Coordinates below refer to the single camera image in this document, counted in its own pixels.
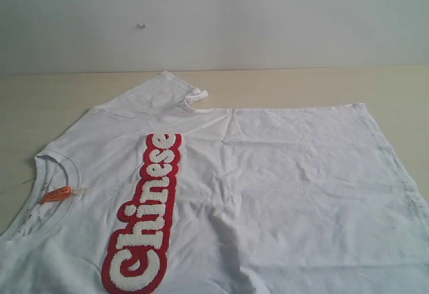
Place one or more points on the white t-shirt red lettering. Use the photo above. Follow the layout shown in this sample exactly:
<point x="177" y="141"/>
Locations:
<point x="170" y="199"/>

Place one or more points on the orange neck tag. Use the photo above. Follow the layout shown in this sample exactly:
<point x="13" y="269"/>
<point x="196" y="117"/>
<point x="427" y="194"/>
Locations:
<point x="56" y="195"/>

